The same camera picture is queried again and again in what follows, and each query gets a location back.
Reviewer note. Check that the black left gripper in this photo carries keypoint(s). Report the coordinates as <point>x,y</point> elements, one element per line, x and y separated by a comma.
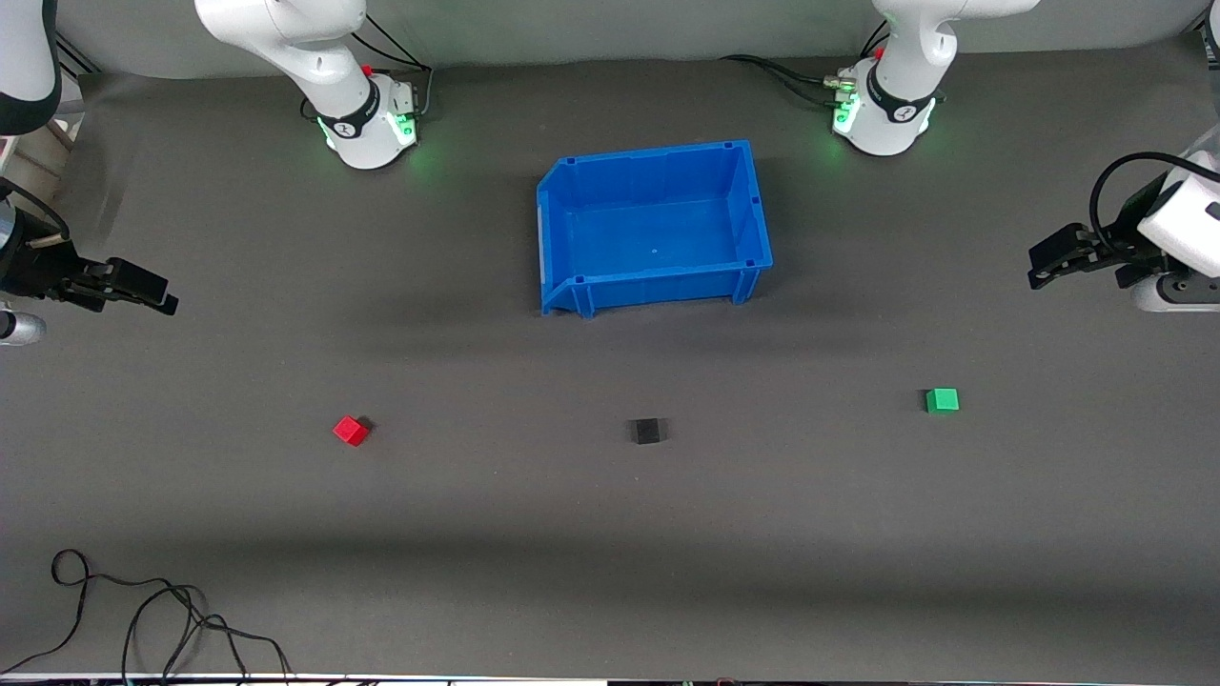
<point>1117,252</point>

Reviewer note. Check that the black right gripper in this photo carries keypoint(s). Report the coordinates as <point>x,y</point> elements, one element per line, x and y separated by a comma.
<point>36,268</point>

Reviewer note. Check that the green cube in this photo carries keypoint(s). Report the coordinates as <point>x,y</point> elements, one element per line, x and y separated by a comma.
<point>943,400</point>

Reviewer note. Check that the red cube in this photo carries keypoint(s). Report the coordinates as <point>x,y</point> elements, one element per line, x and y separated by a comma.
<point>350,431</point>

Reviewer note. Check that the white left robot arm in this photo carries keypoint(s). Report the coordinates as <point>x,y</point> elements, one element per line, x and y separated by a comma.
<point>896,95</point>

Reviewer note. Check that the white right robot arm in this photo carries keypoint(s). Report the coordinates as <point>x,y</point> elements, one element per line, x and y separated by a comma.
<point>353,124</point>

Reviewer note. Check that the black cube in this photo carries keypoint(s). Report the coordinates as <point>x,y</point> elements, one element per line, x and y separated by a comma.
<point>646,432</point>

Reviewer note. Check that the beige plastic crate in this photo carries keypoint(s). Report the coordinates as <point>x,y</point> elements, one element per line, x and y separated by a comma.
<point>38,167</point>

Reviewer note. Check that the blue plastic storage bin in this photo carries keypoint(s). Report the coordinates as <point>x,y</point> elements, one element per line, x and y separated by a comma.
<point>658,229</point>

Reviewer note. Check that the black aluminium frame rail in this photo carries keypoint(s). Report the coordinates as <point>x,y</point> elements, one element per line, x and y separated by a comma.
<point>1209,36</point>
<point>78,57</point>

